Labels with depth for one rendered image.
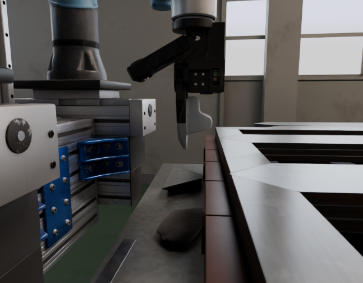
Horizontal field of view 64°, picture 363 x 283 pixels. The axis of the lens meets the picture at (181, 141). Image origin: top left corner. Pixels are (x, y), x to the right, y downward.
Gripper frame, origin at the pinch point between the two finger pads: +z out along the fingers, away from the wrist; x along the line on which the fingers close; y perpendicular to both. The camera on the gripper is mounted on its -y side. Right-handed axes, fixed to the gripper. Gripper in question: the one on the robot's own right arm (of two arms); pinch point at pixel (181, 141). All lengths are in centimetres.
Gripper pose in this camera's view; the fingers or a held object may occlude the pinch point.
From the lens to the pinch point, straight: 52.0
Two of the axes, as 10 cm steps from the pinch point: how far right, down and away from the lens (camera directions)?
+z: 0.0, 9.9, 1.6
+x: 0.8, -1.6, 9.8
